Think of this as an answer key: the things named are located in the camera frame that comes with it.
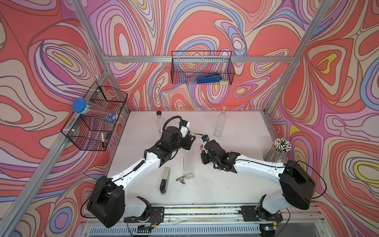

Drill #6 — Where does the black wire basket back wall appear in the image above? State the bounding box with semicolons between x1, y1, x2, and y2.
171;49;235;86

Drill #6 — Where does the clear tube with blue cap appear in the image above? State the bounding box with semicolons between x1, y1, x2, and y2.
72;98;117;123

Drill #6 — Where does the blue plastic tool in basket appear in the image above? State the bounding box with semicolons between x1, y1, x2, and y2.
196;73;222;84

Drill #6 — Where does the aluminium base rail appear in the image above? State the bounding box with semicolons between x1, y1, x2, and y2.
79;203;324;237

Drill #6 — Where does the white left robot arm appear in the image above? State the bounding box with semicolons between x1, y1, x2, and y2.
86;126;195;228

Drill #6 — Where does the small metal clip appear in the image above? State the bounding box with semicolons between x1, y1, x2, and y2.
175;176;186;185

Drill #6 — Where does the clear square bottle with cork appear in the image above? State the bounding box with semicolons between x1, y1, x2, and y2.
214;106;227;137

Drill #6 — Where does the clear glass bottle black cap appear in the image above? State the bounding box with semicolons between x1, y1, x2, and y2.
156;111;166;136

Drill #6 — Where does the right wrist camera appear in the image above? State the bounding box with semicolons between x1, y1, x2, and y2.
200;134;209;151

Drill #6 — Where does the black wire basket left wall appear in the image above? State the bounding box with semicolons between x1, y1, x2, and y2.
61;82;128;151

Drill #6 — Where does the clear glass bottle cork stopper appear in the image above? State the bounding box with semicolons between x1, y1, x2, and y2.
183;150;195;180

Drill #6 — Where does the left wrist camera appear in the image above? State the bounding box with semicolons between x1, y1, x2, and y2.
179;119;190;138

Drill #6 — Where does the black wire basket wall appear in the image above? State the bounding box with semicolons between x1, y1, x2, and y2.
171;49;235;86
61;82;128;151

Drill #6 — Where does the black and beige flat tool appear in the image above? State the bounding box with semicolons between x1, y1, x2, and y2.
159;167;171;195

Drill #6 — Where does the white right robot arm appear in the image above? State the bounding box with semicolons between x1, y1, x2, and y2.
201;140;315;215

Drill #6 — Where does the black marker in basket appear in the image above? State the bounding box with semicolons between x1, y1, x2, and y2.
101;132;105;149

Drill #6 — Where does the metal cup of pencils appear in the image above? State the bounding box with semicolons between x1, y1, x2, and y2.
264;138;292;163

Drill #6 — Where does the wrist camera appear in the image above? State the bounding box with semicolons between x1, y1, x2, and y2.
200;134;209;151
179;119;190;138

